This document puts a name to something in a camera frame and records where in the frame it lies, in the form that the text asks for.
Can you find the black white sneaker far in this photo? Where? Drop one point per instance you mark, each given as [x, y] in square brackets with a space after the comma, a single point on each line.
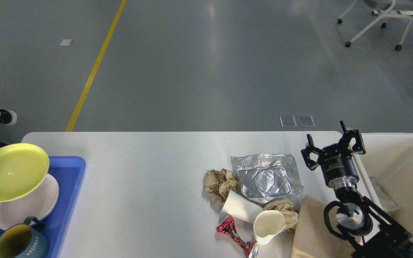
[8, 117]

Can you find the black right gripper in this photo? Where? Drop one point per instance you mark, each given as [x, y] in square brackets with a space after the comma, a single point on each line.
[336, 166]

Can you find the red foil wrapper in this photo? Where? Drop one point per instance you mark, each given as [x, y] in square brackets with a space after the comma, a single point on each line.
[228, 227]

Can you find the crumpled brown paper ball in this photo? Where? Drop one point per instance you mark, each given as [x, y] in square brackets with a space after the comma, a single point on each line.
[218, 184]

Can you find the yellow plastic plate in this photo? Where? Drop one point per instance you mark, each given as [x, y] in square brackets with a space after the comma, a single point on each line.
[23, 168]

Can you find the white plate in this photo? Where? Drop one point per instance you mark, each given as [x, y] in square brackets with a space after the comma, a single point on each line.
[39, 203]

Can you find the brown paper bag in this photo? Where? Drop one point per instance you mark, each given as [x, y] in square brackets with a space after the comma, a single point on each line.
[312, 238]

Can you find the beige plastic bin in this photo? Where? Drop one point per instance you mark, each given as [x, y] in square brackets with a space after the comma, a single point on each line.
[389, 159]

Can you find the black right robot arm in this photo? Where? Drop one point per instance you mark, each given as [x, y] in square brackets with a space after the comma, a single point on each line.
[354, 217]

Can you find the white rolling chair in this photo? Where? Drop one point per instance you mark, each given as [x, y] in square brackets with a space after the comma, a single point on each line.
[387, 9]

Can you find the blue plastic tray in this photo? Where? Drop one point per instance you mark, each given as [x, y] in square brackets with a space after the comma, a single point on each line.
[69, 171]

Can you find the white paper cup lying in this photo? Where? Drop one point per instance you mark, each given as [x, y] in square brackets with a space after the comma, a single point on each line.
[239, 208]

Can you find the crushed white paper cup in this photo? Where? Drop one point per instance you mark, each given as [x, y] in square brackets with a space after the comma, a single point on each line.
[267, 225]

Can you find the teal HOME mug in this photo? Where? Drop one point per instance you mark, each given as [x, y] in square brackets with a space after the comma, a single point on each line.
[25, 240]

